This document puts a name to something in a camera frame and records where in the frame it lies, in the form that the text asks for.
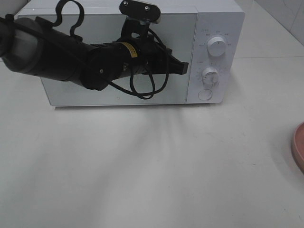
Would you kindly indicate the white timer knob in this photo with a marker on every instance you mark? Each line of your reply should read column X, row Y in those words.
column 210, row 76

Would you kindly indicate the white microwave oven body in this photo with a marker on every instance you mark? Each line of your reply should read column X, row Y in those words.
column 213, row 17

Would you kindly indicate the white upper power knob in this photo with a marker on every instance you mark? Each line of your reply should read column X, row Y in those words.
column 216, row 45

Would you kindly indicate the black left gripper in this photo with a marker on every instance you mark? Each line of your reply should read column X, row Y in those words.
column 149, row 54

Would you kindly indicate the round white door button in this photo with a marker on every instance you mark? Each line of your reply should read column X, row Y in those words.
column 205, row 94

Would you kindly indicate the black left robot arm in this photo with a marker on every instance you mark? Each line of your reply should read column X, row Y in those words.
column 34, row 47

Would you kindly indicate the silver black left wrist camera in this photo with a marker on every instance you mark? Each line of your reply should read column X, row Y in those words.
column 140, row 10

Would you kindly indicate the white microwave door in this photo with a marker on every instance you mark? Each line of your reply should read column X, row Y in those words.
column 176, row 31

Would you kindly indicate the pink round plate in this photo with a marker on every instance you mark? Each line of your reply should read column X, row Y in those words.
column 298, row 146

